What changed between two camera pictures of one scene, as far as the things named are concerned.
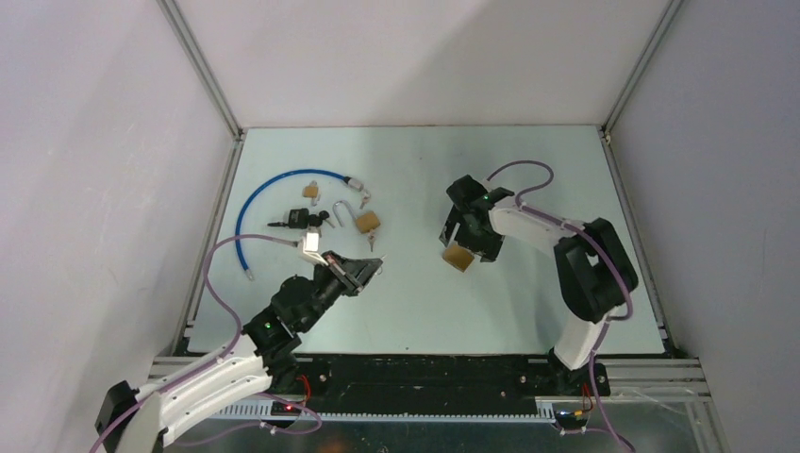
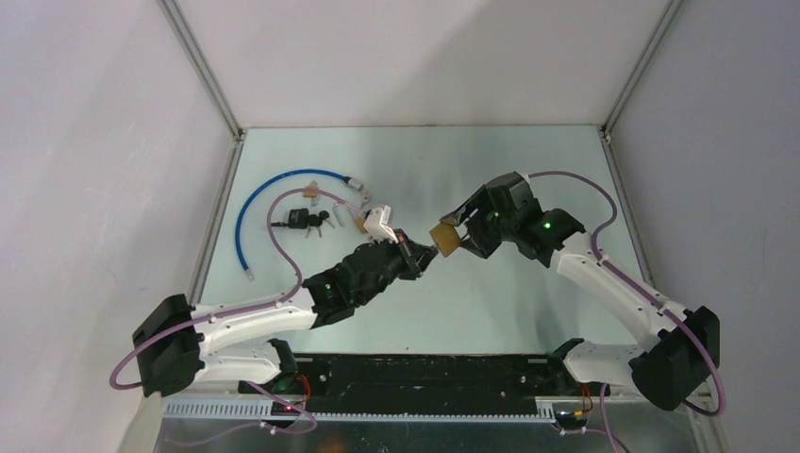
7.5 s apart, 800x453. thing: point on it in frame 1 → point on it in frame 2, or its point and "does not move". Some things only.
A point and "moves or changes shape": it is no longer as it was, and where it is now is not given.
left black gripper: (345, 271) → (415, 257)
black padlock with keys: (301, 219) does not move
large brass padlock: (458, 257) moves or changes shape
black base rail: (434, 384) does not move
